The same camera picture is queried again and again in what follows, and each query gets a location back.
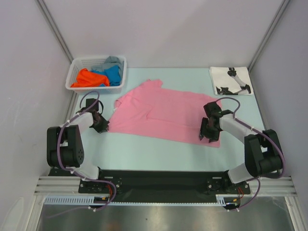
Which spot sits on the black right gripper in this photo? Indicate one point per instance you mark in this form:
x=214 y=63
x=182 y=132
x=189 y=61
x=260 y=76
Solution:
x=213 y=137

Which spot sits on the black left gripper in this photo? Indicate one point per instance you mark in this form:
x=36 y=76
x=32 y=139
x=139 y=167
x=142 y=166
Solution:
x=103 y=127

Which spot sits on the pink t shirt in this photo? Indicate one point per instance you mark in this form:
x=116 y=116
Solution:
x=152 y=111

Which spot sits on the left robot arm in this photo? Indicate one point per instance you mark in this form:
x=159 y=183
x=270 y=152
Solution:
x=68 y=140

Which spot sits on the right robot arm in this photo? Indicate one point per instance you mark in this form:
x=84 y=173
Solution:
x=263 y=155

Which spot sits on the orange t shirt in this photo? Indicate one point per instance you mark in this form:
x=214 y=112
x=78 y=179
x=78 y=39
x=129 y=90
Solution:
x=88 y=79

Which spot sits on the blue t shirt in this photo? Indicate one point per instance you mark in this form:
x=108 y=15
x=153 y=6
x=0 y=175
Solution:
x=112 y=74

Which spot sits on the folded white printed t shirt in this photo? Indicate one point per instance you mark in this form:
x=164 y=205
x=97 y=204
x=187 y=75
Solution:
x=231 y=81

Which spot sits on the grey t shirt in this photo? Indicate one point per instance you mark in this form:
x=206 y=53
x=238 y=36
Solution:
x=108 y=63

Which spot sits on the white perforated plastic basket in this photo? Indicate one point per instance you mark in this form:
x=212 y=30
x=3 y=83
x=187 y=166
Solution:
x=87 y=62

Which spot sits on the left slotted cable duct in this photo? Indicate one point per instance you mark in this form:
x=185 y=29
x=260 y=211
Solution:
x=76 y=200

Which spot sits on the aluminium frame rail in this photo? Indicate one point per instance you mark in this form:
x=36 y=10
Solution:
x=54 y=185

